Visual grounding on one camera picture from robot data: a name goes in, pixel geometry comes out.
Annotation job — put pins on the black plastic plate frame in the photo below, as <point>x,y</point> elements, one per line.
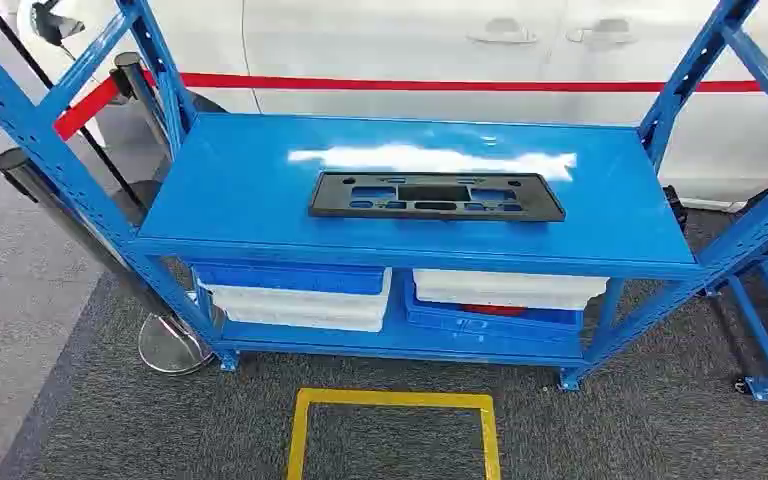
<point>546,209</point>

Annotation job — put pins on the blue plastic bin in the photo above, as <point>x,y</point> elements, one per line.
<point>490,324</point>
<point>291,278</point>

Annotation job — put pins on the white foam box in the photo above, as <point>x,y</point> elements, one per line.
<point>510,290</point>
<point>298,310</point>

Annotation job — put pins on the red item in bin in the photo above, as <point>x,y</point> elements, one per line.
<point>493,310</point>

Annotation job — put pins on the blue metal shelf rack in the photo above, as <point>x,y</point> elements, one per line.
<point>238,185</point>

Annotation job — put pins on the red barrier belt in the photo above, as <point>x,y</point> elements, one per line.
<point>424,84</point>

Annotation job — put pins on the white car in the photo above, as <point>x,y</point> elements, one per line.
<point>390,40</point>

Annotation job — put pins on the yellow floor tape square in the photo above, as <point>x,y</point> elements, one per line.
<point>299,437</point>

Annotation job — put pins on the dark grey carpet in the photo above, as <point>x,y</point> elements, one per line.
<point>159,430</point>

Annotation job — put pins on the chrome stanchion post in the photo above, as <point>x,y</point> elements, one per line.
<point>59,212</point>
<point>133,79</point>

